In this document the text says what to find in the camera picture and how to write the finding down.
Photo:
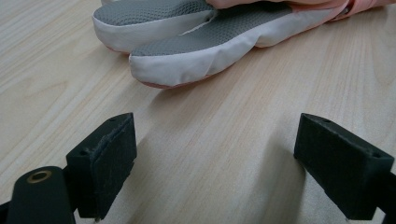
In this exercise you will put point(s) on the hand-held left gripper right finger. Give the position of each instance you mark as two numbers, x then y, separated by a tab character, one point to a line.
345	165

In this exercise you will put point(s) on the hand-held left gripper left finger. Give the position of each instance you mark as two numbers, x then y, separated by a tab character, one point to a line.
102	165

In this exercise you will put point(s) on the pink padded ski glove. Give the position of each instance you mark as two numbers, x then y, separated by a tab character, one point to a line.
218	34

